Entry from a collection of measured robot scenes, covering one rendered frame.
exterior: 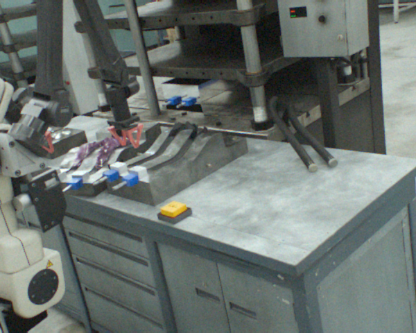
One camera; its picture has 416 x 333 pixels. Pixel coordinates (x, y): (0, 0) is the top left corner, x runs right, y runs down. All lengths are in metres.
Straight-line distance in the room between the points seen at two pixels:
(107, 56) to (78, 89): 4.55
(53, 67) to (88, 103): 4.80
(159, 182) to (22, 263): 0.49
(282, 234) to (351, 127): 1.45
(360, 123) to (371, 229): 1.31
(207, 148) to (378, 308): 0.77
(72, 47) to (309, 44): 4.18
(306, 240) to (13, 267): 0.82
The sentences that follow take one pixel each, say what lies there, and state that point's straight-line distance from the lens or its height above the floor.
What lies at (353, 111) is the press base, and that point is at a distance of 2.97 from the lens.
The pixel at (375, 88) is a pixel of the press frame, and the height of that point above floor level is 0.71.
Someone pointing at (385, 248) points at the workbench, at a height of 0.59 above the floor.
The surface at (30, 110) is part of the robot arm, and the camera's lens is 1.57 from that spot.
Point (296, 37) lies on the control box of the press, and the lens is 2.38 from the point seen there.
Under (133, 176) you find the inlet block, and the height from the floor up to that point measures 0.90.
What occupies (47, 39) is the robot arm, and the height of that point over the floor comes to 1.42.
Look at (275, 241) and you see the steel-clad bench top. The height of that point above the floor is 0.80.
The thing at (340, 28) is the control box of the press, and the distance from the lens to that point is 2.26.
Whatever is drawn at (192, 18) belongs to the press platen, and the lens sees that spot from 2.66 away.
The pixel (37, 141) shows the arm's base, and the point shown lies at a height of 1.18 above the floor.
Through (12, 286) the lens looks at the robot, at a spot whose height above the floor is 0.77.
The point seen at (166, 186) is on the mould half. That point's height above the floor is 0.85.
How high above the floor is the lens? 1.58
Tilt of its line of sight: 21 degrees down
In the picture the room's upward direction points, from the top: 11 degrees counter-clockwise
